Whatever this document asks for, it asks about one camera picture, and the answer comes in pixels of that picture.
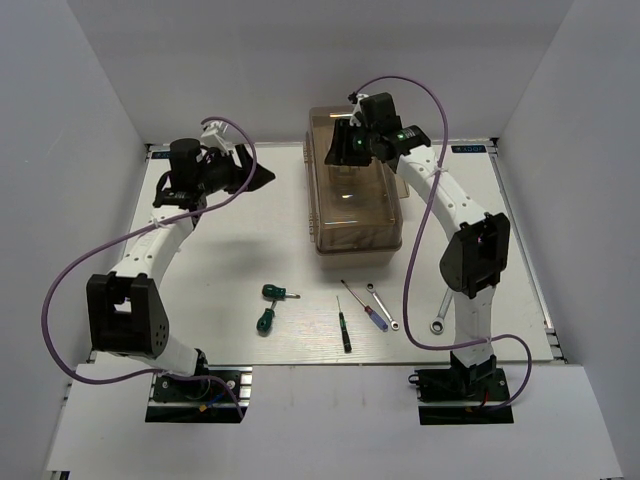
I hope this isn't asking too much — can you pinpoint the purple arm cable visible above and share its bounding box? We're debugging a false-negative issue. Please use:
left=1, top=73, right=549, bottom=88
left=41, top=117, right=259, bottom=421
left=349, top=75, right=536, bottom=414

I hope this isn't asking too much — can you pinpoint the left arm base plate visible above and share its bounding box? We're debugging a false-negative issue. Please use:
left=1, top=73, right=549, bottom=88
left=145, top=367, right=253, bottom=424

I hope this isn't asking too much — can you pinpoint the stubby green screwdriver upper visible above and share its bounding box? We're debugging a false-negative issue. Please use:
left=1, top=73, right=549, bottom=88
left=261, top=284, right=301, bottom=301

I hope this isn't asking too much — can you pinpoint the thin black precision screwdriver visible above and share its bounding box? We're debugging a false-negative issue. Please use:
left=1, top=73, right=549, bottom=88
left=336, top=297, right=352, bottom=354

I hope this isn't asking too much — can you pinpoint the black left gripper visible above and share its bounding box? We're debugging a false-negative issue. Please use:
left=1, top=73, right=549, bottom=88
left=196, top=143, right=276, bottom=196

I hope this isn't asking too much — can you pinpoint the beige toolbox with clear lid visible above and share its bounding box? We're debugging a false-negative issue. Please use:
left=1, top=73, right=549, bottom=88
left=303, top=107, right=408, bottom=270

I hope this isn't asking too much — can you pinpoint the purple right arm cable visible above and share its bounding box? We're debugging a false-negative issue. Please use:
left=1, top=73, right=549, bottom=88
left=349, top=75, right=536, bottom=414

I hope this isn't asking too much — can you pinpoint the red blue handled screwdriver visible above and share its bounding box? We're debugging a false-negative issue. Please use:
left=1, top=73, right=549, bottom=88
left=341, top=280, right=389, bottom=332

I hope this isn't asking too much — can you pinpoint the small silver combination wrench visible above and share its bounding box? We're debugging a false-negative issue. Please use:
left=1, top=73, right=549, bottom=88
left=366, top=283, right=400, bottom=331

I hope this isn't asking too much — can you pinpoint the stubby green screwdriver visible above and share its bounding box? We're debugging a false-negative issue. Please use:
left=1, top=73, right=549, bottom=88
left=261, top=284, right=301, bottom=301
left=256, top=300, right=278, bottom=336

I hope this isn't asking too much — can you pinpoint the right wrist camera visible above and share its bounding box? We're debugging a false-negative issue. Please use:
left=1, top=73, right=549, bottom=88
left=348, top=92, right=368, bottom=128

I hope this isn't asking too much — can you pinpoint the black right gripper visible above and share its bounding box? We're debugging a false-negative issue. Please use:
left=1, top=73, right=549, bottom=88
left=324, top=120, right=378, bottom=168

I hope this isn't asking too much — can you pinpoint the large silver ratchet wrench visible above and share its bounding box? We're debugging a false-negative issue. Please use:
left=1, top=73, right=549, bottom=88
left=430, top=289, right=453, bottom=335

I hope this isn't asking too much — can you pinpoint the stubby green screwdriver lower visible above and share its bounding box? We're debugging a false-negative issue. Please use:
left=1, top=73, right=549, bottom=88
left=256, top=300, right=278, bottom=336

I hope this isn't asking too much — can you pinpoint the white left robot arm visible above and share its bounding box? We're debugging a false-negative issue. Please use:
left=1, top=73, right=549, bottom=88
left=86, top=138, right=275, bottom=399

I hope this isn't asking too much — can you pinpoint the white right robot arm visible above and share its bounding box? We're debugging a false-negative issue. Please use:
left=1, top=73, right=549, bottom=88
left=325, top=118, right=510, bottom=399

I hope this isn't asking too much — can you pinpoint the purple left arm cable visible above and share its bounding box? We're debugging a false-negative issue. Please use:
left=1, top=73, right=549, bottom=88
left=41, top=117, right=259, bottom=421

